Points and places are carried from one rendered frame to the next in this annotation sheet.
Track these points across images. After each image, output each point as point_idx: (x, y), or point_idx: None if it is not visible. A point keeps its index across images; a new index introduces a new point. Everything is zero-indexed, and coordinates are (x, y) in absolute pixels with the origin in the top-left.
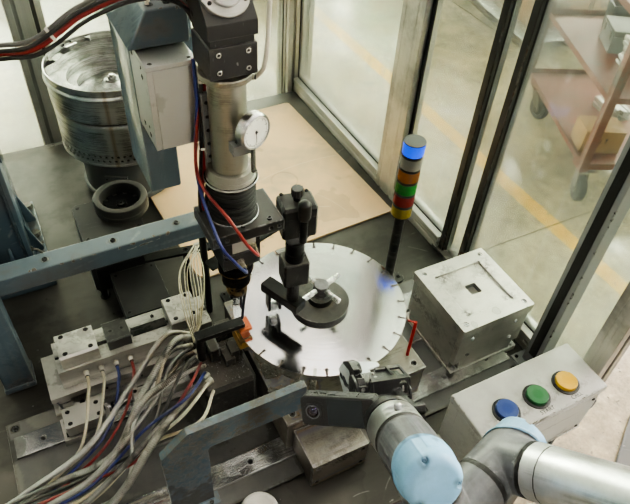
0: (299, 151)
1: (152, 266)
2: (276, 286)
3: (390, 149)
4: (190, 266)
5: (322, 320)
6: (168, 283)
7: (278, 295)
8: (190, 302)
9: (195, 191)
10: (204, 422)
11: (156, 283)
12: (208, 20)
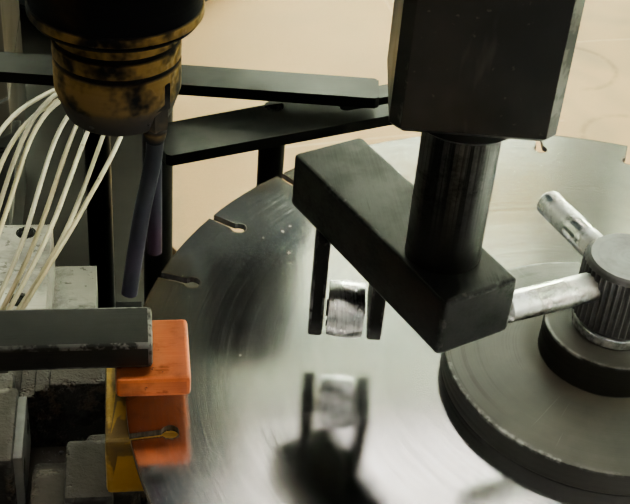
0: None
1: (2, 154)
2: (372, 183)
3: None
4: (107, 154)
5: (589, 457)
6: (62, 250)
7: (365, 223)
8: None
9: (277, 36)
10: None
11: None
12: None
